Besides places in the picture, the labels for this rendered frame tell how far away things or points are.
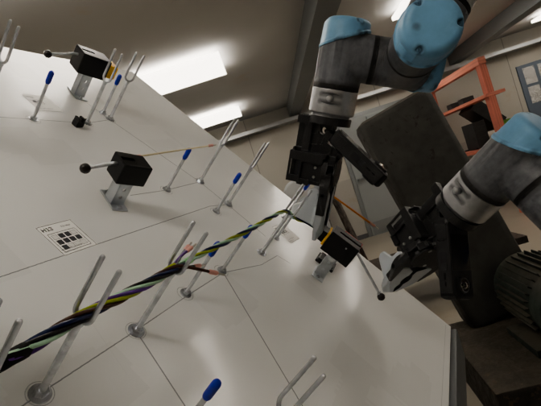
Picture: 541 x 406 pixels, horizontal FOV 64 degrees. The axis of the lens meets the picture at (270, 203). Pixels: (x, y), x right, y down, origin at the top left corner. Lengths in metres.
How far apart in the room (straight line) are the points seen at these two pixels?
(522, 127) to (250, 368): 0.43
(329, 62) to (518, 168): 0.31
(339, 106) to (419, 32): 0.19
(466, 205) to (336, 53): 0.30
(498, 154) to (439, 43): 0.16
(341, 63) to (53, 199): 0.45
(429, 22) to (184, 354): 0.47
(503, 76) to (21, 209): 8.71
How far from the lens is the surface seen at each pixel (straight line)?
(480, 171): 0.63
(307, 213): 0.74
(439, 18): 0.58
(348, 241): 0.76
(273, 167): 7.71
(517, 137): 0.61
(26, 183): 0.62
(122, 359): 0.45
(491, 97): 6.58
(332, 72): 0.71
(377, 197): 7.88
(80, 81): 0.93
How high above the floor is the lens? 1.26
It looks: 1 degrees down
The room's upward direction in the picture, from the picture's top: 18 degrees counter-clockwise
